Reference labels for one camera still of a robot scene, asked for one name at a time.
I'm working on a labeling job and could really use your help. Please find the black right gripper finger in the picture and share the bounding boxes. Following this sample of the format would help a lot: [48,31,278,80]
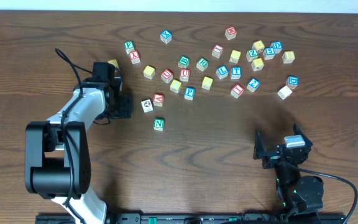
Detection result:
[253,130,265,160]
[293,123,313,146]

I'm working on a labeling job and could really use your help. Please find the green N block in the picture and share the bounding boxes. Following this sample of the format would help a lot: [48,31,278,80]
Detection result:
[154,118,165,131]

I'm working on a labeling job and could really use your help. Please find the red E block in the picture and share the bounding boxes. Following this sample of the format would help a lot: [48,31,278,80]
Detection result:
[161,69,173,83]

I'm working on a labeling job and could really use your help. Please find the red i block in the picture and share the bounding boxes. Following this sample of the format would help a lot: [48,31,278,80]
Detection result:
[231,83,244,99]
[211,44,224,58]

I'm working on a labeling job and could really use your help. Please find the red U block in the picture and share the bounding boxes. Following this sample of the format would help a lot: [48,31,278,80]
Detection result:
[180,68,190,82]

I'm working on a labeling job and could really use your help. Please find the green R block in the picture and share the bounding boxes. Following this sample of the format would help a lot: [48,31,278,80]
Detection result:
[196,57,209,72]

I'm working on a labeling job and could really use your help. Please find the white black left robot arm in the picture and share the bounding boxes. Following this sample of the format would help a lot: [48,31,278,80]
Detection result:
[25,77,131,223]

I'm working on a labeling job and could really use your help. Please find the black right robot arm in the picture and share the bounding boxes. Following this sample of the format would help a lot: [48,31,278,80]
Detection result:
[253,125,324,214]

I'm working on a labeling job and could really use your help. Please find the white picture block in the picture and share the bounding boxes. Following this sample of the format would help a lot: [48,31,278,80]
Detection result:
[141,99,154,113]

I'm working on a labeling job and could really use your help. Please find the red V block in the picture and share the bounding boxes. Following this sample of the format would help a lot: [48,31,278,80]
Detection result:
[153,93,164,107]

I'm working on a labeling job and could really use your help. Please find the plain white block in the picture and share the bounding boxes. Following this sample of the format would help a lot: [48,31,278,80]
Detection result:
[277,86,293,100]

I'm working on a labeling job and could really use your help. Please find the yellow block far left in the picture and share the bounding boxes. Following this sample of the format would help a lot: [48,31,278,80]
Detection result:
[108,59,119,70]

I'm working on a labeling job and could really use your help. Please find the yellow block left centre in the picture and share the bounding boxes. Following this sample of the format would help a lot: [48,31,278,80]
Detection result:
[144,65,155,80]

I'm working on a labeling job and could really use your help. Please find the blue D block right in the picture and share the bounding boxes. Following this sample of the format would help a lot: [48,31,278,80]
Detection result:
[286,76,299,90]

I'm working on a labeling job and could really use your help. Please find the blue d block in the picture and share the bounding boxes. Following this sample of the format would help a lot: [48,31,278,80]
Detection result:
[286,76,299,90]
[270,41,283,54]

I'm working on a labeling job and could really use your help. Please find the red Y block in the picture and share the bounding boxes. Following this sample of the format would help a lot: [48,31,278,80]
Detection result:
[129,50,140,64]

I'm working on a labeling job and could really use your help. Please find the yellow block near P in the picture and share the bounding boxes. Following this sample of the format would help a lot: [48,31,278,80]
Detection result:
[170,80,182,93]

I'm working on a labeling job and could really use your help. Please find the green F block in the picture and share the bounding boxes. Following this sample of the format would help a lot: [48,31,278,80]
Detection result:
[124,40,135,54]

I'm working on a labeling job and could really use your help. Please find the blue 2 block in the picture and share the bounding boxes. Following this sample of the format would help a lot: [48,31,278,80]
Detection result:
[247,78,260,92]

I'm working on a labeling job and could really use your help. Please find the blue P block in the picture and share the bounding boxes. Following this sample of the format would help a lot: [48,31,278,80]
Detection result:
[184,87,195,100]

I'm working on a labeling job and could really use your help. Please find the yellow 8 block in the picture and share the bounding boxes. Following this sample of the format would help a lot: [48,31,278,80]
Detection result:
[282,51,295,64]

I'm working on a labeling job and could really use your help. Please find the yellow block below Z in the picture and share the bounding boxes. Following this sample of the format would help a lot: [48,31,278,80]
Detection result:
[251,58,264,72]

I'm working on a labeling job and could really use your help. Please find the green B block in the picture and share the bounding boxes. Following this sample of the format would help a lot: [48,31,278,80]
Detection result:
[178,55,190,69]

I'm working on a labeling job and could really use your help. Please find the blue 5 block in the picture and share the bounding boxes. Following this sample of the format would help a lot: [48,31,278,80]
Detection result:
[263,47,275,60]

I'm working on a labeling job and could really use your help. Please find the blue X block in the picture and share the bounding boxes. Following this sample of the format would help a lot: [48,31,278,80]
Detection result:
[160,30,172,44]

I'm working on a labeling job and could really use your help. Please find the blue T block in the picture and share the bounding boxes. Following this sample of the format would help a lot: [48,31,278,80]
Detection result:
[231,67,242,80]

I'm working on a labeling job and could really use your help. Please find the blue D block upper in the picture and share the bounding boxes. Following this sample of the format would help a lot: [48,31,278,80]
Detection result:
[270,41,283,54]

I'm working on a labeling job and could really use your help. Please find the blue L block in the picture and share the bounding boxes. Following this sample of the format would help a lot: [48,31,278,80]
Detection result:
[216,65,229,80]

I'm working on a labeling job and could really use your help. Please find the green Z block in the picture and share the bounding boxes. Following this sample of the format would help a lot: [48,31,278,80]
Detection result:
[246,49,259,62]

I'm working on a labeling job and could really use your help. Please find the yellow block near Z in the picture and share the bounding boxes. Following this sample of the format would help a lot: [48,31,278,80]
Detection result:
[252,40,265,54]

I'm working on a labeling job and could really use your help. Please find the yellow block upper right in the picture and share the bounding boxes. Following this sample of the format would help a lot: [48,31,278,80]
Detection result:
[229,50,241,63]

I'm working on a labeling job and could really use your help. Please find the red block top right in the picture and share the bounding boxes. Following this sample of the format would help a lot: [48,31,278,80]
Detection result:
[225,26,237,40]

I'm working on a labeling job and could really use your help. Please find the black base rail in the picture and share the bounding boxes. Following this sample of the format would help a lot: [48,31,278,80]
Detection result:
[35,212,347,224]

